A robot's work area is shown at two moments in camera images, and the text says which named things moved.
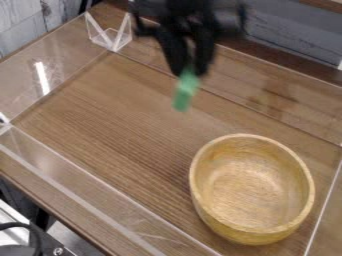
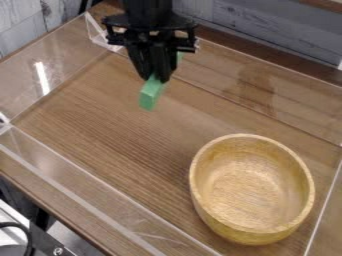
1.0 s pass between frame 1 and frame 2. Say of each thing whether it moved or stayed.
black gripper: moved
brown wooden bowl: stayed
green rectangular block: moved
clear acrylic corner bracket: stayed
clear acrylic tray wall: stayed
